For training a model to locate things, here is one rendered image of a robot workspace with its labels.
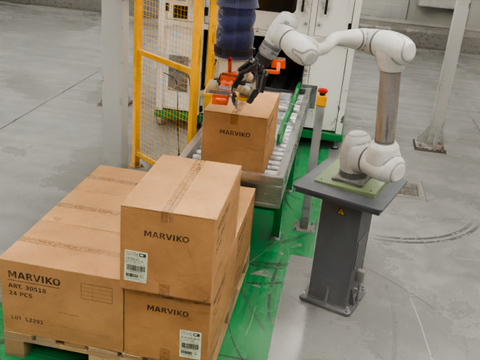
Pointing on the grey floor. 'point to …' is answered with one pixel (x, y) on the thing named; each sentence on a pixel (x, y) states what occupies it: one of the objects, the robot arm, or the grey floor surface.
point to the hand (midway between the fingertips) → (242, 93)
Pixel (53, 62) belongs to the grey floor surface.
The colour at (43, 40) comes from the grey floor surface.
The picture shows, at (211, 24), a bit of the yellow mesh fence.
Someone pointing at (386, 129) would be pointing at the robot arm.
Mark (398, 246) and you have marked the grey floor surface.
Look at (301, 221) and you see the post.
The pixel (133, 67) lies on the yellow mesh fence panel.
